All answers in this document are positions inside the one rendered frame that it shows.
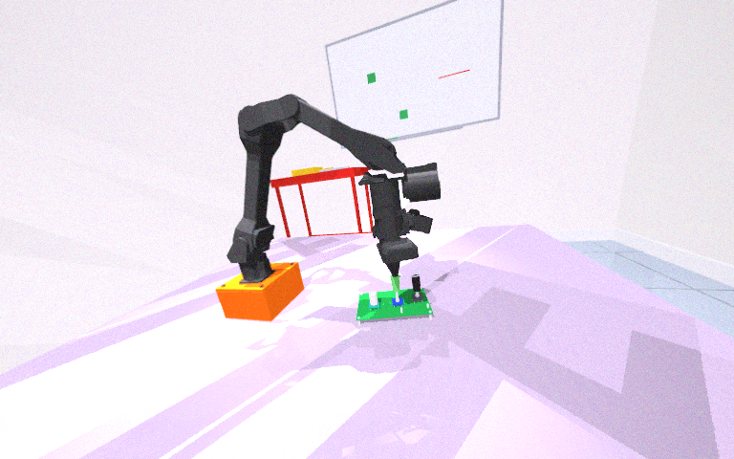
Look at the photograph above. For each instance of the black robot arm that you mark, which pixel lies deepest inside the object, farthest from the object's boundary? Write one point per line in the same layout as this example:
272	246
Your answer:
261	130

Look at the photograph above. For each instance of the green circuit board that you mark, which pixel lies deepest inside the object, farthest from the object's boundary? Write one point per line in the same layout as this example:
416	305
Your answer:
396	303

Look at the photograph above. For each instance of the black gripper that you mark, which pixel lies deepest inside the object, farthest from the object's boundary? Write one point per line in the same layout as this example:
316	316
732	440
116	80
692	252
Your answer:
392	247

